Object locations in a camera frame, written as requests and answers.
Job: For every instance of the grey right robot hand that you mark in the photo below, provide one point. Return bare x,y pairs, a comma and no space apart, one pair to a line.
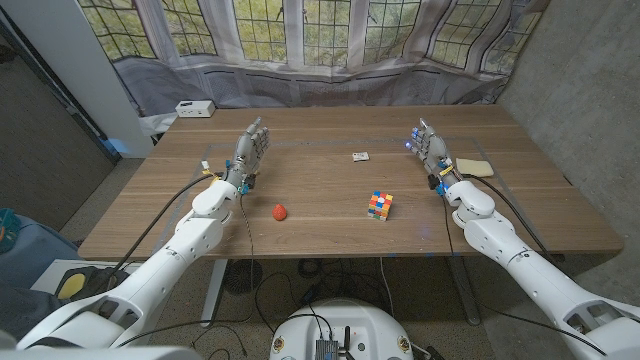
432,150

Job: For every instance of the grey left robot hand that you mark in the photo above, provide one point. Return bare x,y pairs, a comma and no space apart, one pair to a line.
246,155

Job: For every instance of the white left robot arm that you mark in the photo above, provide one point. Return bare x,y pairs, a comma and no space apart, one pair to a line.
195,240

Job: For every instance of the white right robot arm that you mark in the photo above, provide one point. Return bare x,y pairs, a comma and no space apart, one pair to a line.
500,240

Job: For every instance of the pale yellow sponge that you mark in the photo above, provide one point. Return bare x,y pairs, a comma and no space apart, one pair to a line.
475,167

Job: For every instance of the red ball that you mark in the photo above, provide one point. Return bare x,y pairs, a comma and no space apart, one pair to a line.
279,212

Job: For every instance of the white power strip box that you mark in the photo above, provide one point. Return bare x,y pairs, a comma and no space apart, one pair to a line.
195,108

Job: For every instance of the multicoloured Rubik's cube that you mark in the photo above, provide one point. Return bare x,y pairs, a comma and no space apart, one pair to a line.
380,206

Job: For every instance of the wooden table board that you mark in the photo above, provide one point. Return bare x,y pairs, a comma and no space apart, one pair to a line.
310,144

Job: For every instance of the black round fan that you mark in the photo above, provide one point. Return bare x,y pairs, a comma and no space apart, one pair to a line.
242,276

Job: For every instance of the printed window backdrop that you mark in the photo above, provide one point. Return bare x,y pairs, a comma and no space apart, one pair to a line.
325,50

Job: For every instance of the white table leg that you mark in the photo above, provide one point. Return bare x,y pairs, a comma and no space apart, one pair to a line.
214,290

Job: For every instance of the grey table leg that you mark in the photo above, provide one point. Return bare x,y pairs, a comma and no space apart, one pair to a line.
465,295

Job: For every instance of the white robot torso base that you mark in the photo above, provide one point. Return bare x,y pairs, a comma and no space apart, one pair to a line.
345,325

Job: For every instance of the grey computer module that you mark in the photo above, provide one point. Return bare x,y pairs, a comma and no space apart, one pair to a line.
326,350

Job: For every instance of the yellow black foot pedal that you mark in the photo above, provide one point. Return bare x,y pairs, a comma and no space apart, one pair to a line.
71,286

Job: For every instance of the white pedal platform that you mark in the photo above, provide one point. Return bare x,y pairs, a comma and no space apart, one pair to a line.
50,275

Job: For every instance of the blue upholstered seat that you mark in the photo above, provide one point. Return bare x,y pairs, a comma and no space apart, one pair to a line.
35,250

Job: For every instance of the teal cloth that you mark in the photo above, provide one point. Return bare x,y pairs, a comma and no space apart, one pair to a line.
9,230

